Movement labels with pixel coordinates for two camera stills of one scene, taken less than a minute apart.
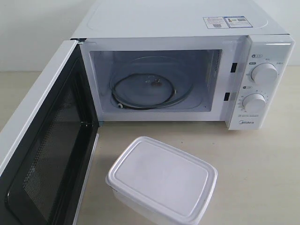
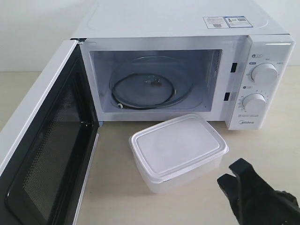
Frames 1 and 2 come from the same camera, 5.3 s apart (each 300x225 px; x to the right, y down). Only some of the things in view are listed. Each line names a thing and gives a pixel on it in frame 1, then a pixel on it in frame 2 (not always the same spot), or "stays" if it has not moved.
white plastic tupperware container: (159, 184) → (178, 153)
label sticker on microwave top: (226, 22) stays
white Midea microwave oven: (189, 61) stays
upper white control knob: (264, 72) stays
